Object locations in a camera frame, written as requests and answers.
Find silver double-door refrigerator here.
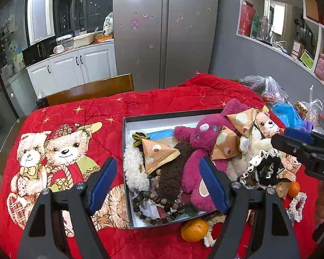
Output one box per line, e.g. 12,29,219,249
113,0,219,89

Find orange food packet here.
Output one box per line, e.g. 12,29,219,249
94,34,114,43

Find cream lace scrunchie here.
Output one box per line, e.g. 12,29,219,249
204,213,227,247

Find clear bag of dark food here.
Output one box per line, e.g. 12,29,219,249
239,75,289,104

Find triangular tan snack packet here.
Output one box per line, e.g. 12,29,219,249
211,126,242,161
225,107,258,138
141,137,181,176

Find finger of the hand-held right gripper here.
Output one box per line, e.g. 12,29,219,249
271,133,313,166
284,128,315,145

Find white fluffy plush toy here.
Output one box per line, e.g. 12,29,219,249
123,144,152,192

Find blue plastic packet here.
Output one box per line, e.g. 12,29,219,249
271,103,304,128

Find pink bag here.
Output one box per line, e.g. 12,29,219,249
314,53,324,83

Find brown cardboard box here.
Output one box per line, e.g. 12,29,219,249
305,0,319,22

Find glass sliding door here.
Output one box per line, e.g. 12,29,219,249
0,0,30,119

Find purple soft item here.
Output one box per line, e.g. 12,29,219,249
300,120,315,133

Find dark glass window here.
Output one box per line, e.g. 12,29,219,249
52,0,114,37

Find white kitchen cabinet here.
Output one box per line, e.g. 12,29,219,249
25,43,117,98

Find cream plastic basin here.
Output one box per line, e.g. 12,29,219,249
73,32,96,47

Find mandarin orange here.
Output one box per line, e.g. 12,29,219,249
287,181,301,198
181,218,209,243

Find clear glass vase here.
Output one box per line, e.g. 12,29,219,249
258,16,273,42

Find red gift box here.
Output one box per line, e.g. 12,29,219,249
238,1,256,38

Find black cardboard box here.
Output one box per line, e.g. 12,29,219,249
122,108,233,230

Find green black hair tie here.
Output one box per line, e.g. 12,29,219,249
132,132,152,147

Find brown curly plush toy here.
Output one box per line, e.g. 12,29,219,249
151,140,195,203

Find black microwave oven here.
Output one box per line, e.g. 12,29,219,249
22,36,57,66

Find pink plush bear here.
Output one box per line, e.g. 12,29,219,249
173,98,249,212

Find blue paper sheet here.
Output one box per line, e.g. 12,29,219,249
146,129,176,141

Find wooden bead bracelet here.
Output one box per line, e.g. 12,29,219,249
132,190,185,226

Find red bear-print blanket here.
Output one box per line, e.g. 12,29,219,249
3,74,322,259

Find printed plastic bag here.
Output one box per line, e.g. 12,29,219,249
103,12,114,36

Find white cable bundle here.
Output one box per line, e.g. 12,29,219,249
270,41,289,53

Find black white lace scrunchie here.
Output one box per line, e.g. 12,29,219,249
239,151,285,191

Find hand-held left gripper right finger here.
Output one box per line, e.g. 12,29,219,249
198,156,301,259

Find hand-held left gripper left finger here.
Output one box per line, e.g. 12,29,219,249
17,157,118,259

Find green box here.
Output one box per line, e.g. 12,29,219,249
251,13,260,39

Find clear bag of snacks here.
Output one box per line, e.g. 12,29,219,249
295,85,324,130

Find cream plush dog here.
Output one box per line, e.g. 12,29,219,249
227,127,276,181

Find green card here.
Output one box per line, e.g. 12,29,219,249
300,51,315,69

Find small tan bear plush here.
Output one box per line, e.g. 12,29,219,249
255,111,281,138

